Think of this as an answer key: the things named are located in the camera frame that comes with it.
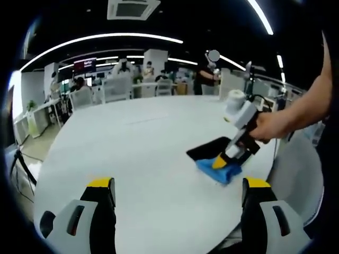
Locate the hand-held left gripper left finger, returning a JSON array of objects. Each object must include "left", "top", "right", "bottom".
[{"left": 39, "top": 176, "right": 118, "bottom": 254}]

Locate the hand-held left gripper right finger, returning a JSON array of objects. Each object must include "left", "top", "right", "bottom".
[{"left": 240, "top": 176, "right": 313, "bottom": 254}]

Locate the blue cleaning cloth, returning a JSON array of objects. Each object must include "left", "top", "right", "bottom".
[{"left": 195, "top": 157, "right": 243, "bottom": 187}]

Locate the black cloth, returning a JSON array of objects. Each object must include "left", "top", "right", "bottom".
[{"left": 186, "top": 135, "right": 231, "bottom": 162}]

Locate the person's right hand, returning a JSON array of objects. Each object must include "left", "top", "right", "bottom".
[{"left": 250, "top": 112, "right": 292, "bottom": 146}]

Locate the black desk lamp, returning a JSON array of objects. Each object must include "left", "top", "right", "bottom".
[{"left": 244, "top": 60, "right": 255, "bottom": 96}]

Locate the grey chair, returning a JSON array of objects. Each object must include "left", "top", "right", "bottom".
[{"left": 266, "top": 129, "right": 325, "bottom": 229}]

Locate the person's dark clothing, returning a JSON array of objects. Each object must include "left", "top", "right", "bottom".
[{"left": 316, "top": 116, "right": 339, "bottom": 239}]

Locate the black tripod stand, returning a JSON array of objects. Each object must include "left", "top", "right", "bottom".
[{"left": 10, "top": 147, "right": 38, "bottom": 195}]

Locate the white hooded garment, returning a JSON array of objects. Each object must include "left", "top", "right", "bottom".
[{"left": 110, "top": 58, "right": 133, "bottom": 80}]

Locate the ceiling air vent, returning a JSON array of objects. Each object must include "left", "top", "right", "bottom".
[{"left": 106, "top": 0, "right": 162, "bottom": 21}]

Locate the curved ceiling light strip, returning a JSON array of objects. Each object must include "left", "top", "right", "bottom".
[{"left": 20, "top": 33, "right": 184, "bottom": 71}]

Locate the black cable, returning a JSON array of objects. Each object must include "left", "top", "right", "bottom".
[{"left": 248, "top": 94, "right": 269, "bottom": 113}]

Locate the red wall screen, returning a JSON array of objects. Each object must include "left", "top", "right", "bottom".
[{"left": 73, "top": 59, "right": 97, "bottom": 72}]

